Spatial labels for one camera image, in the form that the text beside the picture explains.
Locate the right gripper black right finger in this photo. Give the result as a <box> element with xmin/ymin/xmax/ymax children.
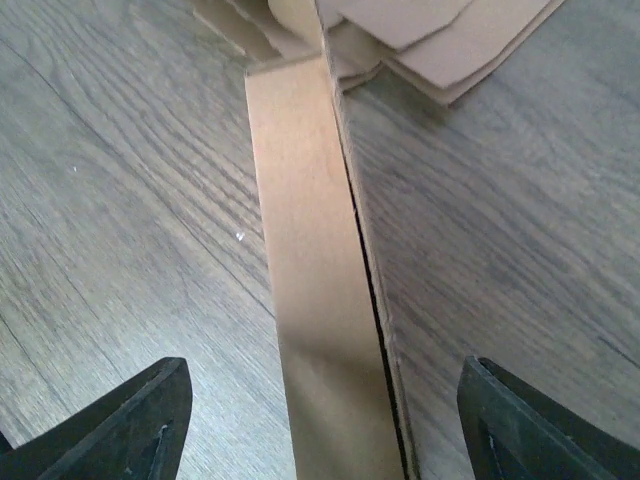
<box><xmin>457</xmin><ymin>356</ymin><xmax>639</xmax><ymax>479</ymax></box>

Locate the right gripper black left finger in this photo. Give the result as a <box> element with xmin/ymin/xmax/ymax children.
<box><xmin>1</xmin><ymin>357</ymin><xmax>193</xmax><ymax>479</ymax></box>

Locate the brown cardboard paper box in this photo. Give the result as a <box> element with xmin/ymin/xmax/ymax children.
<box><xmin>245</xmin><ymin>1</ymin><xmax>420</xmax><ymax>479</ymax></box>

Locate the stack of flat cardboard sheets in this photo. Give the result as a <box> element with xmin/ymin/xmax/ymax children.
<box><xmin>192</xmin><ymin>0</ymin><xmax>560</xmax><ymax>105</ymax></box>

